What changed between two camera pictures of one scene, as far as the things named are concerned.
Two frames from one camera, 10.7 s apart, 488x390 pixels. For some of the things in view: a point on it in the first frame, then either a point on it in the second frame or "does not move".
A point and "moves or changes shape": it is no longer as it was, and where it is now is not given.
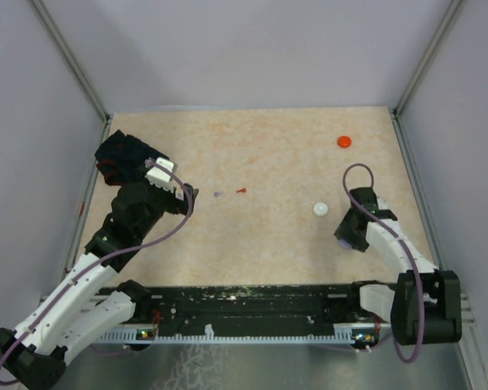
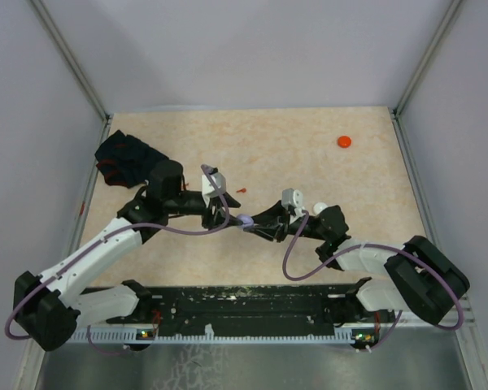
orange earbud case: [344, 141] does not move
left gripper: [176, 205] -> [213, 220]
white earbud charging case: [320, 209] does not move
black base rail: [278, 310] does not move
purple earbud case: [344, 244] moves or changes shape
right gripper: [342, 231] -> [274, 223]
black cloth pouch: [121, 157] does not move
